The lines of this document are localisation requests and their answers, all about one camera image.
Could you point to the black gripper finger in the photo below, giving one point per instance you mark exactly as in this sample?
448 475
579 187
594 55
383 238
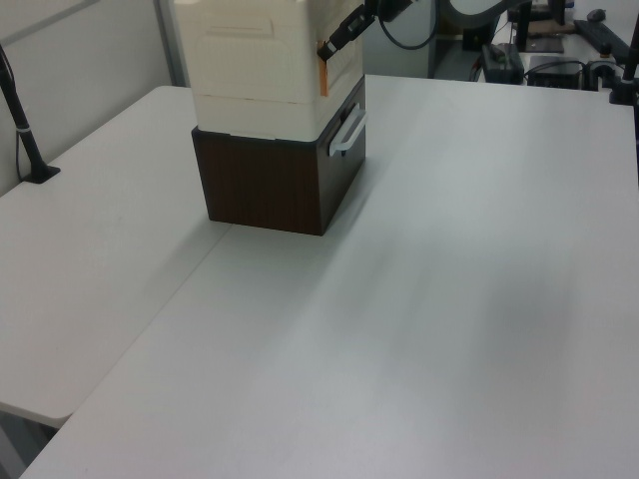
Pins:
324 54
352 25

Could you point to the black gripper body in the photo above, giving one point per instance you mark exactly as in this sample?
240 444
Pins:
392 9

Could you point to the copper tape tab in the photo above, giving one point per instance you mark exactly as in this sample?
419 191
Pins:
324 75

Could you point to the cream cabinet door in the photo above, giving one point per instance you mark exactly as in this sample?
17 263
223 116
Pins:
347 62

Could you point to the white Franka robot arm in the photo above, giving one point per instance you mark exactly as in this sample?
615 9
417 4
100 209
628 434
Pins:
479 17

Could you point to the cream plastic cabinet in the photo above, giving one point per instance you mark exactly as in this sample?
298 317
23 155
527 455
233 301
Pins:
249 110

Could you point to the grey partition panel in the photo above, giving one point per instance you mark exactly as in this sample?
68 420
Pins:
419 62

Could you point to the black and green device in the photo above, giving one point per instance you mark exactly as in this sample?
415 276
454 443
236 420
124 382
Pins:
504 62

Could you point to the black monitor stand pole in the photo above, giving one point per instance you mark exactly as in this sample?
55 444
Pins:
524 27

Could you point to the dark brown wooden drawer box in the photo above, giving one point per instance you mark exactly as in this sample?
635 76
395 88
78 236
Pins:
259 179

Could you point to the brown cardboard piece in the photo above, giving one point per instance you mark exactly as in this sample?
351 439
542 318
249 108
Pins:
549 27

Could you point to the black box device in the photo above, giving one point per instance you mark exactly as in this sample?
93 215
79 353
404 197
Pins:
555 74

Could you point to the black computer mouse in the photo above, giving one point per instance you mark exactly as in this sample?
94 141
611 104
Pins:
596 15

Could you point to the black keyboard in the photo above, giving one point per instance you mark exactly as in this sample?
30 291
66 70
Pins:
604 34

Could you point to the black bracket with orange knob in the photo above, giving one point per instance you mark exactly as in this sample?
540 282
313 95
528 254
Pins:
601 67

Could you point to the black camera stand with clamp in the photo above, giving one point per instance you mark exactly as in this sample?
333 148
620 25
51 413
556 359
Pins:
626 75

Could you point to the black camera stand pole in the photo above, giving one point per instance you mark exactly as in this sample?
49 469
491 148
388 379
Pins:
22 135

